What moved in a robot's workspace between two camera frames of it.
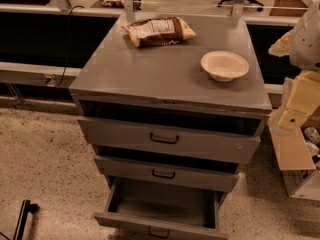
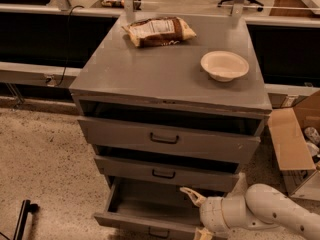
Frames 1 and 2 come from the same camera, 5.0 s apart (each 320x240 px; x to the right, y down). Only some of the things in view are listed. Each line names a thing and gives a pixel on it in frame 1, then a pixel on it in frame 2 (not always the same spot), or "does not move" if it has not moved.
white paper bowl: x=224 y=66 does not move
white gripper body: x=307 y=45 → x=210 y=214
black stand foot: x=26 y=207 does not move
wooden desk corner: x=287 y=3 does not move
